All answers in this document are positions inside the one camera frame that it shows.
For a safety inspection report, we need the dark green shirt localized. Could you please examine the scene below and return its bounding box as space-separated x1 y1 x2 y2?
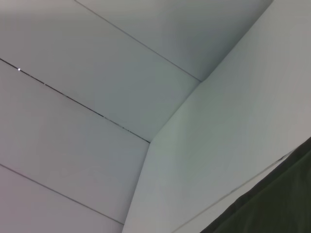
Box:
199 137 311 233

